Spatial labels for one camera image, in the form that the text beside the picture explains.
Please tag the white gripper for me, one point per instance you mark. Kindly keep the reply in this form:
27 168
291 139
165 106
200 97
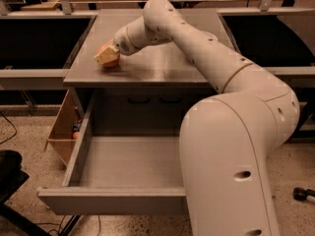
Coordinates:
122 44

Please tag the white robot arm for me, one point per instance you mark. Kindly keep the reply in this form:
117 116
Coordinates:
224 139

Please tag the grey cabinet counter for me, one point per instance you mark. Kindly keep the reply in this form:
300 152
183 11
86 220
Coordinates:
144 69

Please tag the open grey top drawer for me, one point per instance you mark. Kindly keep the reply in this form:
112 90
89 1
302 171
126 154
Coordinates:
115 173

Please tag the small orange ball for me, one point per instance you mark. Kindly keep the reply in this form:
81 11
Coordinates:
75 135

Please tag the white ceramic bowl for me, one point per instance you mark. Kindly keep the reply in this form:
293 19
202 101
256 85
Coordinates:
210 35

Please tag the wooden side box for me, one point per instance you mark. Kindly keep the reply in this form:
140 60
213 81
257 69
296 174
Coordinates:
62 136

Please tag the black caster wheel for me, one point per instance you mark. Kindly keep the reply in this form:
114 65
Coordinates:
301 194

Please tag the left black drawer handle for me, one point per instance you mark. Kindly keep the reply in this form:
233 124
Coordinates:
139 99

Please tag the black drawer handle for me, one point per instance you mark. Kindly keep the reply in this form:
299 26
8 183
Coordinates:
139 99
170 98

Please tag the right black drawer handle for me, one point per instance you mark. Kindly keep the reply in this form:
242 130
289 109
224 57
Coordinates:
170 98

